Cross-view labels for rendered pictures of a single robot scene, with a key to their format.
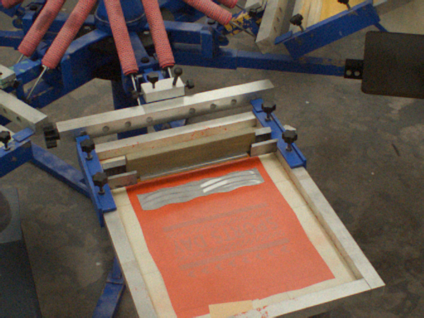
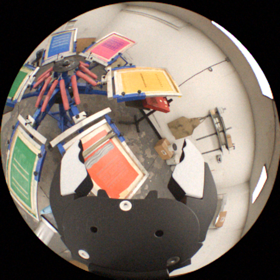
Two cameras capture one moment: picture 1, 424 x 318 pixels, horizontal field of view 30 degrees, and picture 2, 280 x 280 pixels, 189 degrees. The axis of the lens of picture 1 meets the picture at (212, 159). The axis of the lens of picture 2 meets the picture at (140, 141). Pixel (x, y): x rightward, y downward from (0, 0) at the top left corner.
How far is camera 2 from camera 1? 1.77 m
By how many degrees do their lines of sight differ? 61
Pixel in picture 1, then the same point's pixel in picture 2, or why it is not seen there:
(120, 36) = (64, 97)
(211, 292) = (117, 190)
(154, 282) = not seen: hidden behind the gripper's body
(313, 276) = (135, 176)
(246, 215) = (114, 162)
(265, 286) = (127, 183)
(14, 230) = not seen: hidden behind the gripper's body
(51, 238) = (48, 130)
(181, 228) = (101, 173)
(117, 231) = not seen: hidden behind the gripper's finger
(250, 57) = (97, 92)
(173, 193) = (92, 159)
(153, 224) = (93, 174)
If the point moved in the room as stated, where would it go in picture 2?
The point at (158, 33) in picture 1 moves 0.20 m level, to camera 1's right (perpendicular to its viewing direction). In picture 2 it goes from (76, 92) to (95, 91)
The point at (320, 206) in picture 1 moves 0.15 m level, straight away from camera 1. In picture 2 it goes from (132, 155) to (128, 141)
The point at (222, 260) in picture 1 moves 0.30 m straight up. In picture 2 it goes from (115, 180) to (132, 183)
